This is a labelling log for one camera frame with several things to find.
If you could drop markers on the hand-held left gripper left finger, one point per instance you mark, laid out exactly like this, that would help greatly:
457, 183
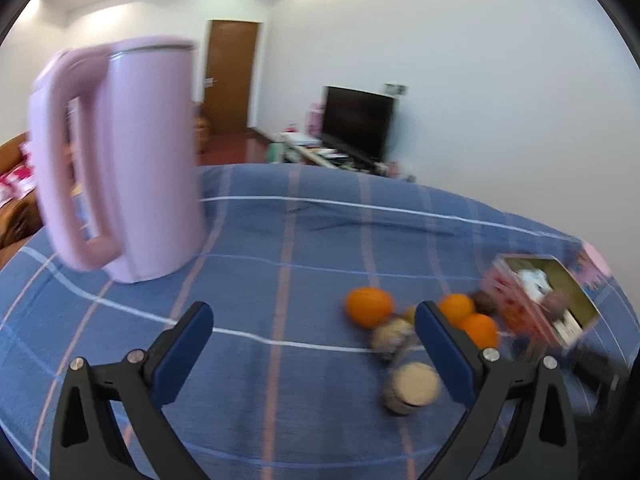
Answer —
182, 355

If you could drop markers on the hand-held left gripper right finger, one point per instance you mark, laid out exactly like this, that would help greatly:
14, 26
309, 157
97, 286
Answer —
445, 355

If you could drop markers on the small orange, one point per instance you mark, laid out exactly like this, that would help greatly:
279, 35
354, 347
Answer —
481, 331
456, 307

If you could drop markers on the brown fruit with beige top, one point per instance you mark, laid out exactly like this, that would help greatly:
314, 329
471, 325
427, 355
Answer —
411, 386
392, 336

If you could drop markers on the small yellow-green fruit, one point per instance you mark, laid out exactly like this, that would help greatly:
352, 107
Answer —
409, 314

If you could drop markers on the dark purple round fruit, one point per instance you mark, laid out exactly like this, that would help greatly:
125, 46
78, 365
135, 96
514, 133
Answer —
483, 302

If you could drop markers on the pink tin box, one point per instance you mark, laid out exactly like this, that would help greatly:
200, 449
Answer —
520, 317

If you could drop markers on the large orange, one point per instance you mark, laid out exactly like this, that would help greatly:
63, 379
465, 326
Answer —
369, 306

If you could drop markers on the dark brown round fruit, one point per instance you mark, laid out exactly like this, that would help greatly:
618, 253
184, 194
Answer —
555, 305

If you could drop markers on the white printed packet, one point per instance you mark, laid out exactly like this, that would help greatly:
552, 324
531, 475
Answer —
535, 280

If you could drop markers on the blue plaid blanket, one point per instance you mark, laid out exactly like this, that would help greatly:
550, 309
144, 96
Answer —
290, 270

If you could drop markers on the pink electric kettle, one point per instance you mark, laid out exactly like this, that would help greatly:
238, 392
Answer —
150, 160

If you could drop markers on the brown leather sofa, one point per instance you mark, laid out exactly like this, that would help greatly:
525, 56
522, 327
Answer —
15, 200

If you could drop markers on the cluttered low tv stand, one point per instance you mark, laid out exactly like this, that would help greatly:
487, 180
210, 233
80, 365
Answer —
330, 155

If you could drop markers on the black television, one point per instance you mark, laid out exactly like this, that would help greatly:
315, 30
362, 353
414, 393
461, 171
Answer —
356, 122

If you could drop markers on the pink item beside television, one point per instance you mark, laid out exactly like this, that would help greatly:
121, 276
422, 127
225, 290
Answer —
315, 119

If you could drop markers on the brown wooden door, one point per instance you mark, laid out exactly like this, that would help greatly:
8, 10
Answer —
230, 77

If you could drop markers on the wall power socket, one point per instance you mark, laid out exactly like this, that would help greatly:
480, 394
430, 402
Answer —
396, 88

